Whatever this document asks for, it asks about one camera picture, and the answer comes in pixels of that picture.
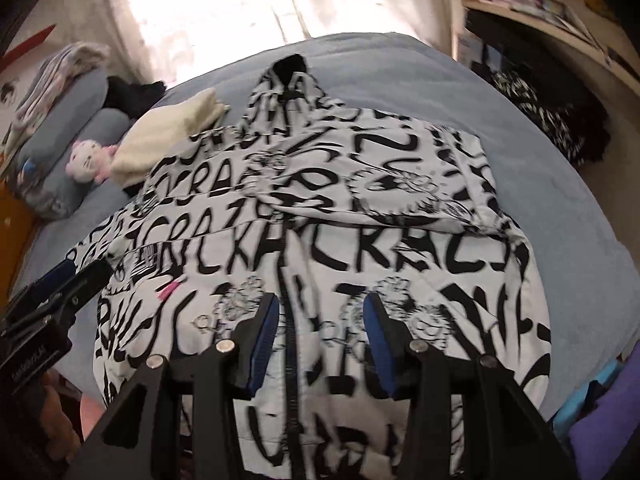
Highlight black white patterned cloth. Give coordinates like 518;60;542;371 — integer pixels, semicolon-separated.
487;67;591;161

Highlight red wall shelf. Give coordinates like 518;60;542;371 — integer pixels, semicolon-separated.
0;25;53;71

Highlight papers on shelf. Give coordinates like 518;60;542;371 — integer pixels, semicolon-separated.
542;0;601;36

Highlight black white printed hooded jacket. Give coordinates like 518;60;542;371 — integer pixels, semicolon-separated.
67;55;553;480

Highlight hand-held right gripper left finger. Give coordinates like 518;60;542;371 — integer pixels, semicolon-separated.
65;294;281;480

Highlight blue rolled pillow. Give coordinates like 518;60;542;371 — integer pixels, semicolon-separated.
20;107;131;221
15;65;108;161

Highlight pale floral folded blanket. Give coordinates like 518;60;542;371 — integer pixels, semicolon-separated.
10;42;111;161

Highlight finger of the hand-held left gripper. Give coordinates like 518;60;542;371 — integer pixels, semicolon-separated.
10;259;76;311
5;260;115;341

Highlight cream fleece folded garment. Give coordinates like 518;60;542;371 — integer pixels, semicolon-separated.
111;87;231;188

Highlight cyan cloth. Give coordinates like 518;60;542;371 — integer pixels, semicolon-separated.
552;360;623;426

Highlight purple cloth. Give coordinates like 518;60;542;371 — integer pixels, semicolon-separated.
565;380;640;480

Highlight orange wooden headboard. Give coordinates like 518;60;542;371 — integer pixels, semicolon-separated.
0;180;41;301

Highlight curved wooden shelf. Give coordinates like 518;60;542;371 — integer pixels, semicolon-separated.
462;0;640;106

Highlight white pink cat plush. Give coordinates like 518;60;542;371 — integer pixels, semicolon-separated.
67;139;121;183

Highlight black crumpled garment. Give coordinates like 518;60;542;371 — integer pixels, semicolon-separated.
102;76;166;121

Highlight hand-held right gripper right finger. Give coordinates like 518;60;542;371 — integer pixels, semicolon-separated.
362;294;566;480

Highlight white printed box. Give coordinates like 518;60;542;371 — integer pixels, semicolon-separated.
457;35;486;68

